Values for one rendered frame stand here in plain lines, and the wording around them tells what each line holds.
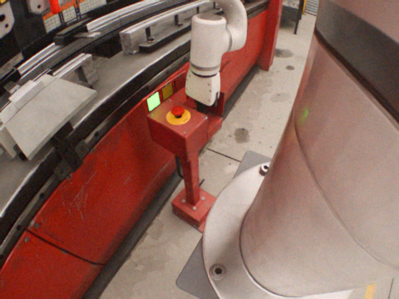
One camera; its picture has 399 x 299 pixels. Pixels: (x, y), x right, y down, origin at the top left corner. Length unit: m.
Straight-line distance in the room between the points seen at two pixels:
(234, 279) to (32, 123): 0.42
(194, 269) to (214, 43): 0.47
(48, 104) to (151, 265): 1.01
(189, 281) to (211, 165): 1.29
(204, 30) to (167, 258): 1.10
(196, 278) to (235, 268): 0.04
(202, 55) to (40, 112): 0.39
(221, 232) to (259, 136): 1.52
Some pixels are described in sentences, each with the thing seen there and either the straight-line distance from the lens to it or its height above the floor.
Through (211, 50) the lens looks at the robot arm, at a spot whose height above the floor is 0.98.
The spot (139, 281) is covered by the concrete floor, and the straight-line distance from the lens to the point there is 1.25.
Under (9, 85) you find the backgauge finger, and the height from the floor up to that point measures 1.00.
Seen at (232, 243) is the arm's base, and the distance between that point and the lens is 0.20.
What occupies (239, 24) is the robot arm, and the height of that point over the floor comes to 1.04.
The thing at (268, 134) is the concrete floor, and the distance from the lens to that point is 1.72.
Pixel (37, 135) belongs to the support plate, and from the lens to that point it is 0.40.
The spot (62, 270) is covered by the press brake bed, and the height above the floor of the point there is 0.49.
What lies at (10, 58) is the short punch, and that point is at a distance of 0.61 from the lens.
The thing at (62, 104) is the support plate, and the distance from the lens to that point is 0.43.
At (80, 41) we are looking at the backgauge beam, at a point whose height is 0.95.
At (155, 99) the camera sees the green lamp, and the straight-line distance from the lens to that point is 0.66.
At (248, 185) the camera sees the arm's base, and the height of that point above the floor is 1.01.
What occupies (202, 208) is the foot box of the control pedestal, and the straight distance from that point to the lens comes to 1.18.
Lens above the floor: 1.20
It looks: 51 degrees down
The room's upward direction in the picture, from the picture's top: 1 degrees counter-clockwise
